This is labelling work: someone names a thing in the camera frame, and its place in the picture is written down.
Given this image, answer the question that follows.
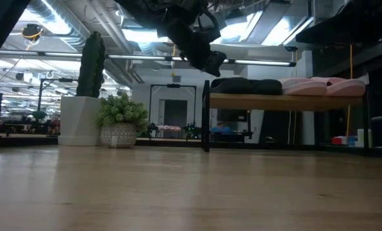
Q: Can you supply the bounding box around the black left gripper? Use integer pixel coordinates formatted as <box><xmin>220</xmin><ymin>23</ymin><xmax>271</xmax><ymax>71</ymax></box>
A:
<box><xmin>157</xmin><ymin>9</ymin><xmax>228</xmax><ymax>78</ymax></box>

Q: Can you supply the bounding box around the black rubber slide sandal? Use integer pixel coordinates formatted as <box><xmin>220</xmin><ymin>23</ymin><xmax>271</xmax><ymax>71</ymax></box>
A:
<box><xmin>250</xmin><ymin>78</ymin><xmax>284</xmax><ymax>96</ymax></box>
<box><xmin>210</xmin><ymin>76</ymin><xmax>253</xmax><ymax>95</ymax></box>

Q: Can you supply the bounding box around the pink rubber slide sandal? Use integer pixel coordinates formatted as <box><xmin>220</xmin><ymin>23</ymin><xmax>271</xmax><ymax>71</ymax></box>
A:
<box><xmin>311</xmin><ymin>76</ymin><xmax>367</xmax><ymax>98</ymax></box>
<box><xmin>278</xmin><ymin>77</ymin><xmax>328</xmax><ymax>97</ymax></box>

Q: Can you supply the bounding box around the long ceiling light bar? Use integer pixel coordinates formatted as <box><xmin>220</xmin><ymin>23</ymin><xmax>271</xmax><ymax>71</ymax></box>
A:
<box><xmin>0</xmin><ymin>48</ymin><xmax>297</xmax><ymax>67</ymax></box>

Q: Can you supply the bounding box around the person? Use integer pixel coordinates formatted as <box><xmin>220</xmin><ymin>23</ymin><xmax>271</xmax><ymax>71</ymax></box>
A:
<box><xmin>210</xmin><ymin>121</ymin><xmax>234</xmax><ymax>134</ymax></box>

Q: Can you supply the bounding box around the small succulent patterned pot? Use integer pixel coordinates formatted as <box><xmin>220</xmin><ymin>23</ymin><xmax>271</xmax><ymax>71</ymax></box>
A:
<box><xmin>94</xmin><ymin>92</ymin><xmax>151</xmax><ymax>149</ymax></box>

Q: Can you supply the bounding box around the tall cactus white pot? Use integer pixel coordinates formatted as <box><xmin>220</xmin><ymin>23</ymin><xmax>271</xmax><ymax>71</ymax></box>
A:
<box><xmin>58</xmin><ymin>31</ymin><xmax>107</xmax><ymax>147</ymax></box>

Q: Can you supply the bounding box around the white plastic bottle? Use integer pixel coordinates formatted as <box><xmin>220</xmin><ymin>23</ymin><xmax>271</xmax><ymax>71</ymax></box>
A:
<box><xmin>356</xmin><ymin>128</ymin><xmax>373</xmax><ymax>148</ymax></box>

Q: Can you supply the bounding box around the black gantry frame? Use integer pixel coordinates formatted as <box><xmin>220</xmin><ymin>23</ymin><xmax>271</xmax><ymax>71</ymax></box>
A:
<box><xmin>148</xmin><ymin>83</ymin><xmax>198</xmax><ymax>139</ymax></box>

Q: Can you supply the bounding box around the wooden shelf black metal frame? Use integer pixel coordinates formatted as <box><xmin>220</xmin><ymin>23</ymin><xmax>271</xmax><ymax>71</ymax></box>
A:
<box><xmin>201</xmin><ymin>80</ymin><xmax>371</xmax><ymax>153</ymax></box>

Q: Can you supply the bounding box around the black aluminium table frame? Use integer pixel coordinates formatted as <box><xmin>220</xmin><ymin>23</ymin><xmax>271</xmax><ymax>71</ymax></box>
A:
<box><xmin>0</xmin><ymin>133</ymin><xmax>382</xmax><ymax>158</ymax></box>

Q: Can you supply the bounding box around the yellow cable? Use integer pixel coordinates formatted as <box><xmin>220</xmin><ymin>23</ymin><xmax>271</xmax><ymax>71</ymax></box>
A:
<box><xmin>345</xmin><ymin>44</ymin><xmax>354</xmax><ymax>139</ymax></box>

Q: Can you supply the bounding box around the black camera stand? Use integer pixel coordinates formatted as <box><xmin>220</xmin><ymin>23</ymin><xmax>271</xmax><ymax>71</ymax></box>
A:
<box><xmin>37</xmin><ymin>76</ymin><xmax>80</xmax><ymax>134</ymax></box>

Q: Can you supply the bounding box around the yellow cable reel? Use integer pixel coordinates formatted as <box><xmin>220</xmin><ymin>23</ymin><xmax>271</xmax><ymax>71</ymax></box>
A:
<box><xmin>21</xmin><ymin>22</ymin><xmax>45</xmax><ymax>42</ymax></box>

